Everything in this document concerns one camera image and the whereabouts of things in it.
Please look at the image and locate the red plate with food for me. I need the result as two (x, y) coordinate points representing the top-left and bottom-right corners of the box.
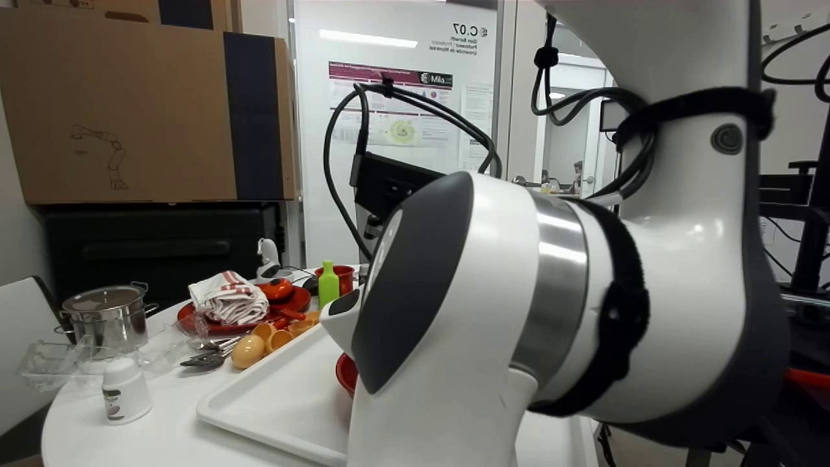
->
(177, 266), (324, 334)

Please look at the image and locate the red bowl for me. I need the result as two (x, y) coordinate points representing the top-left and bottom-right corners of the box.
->
(335, 355), (358, 397)

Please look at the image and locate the small white bottle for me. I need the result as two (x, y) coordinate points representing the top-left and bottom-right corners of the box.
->
(101, 357), (153, 422)

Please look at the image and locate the metal cutlery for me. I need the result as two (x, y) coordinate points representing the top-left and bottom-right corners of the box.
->
(183, 338), (236, 371)

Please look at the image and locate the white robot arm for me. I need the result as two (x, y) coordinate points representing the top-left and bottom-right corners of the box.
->
(324, 0), (789, 467)

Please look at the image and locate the red white cloth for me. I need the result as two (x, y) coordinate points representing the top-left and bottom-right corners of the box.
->
(190, 270), (270, 327)

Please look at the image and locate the green bottle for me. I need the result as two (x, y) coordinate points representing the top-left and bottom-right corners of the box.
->
(319, 261), (340, 305)

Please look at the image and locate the large cardboard sheet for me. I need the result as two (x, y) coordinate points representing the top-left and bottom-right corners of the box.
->
(0, 7), (299, 205)

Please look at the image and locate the steel pot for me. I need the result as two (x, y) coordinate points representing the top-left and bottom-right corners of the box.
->
(59, 279), (153, 361)

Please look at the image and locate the black cabinet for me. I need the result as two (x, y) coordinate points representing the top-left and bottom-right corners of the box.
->
(38, 203), (282, 305)

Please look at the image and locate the white plastic tray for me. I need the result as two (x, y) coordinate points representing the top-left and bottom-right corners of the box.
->
(196, 330), (598, 467)

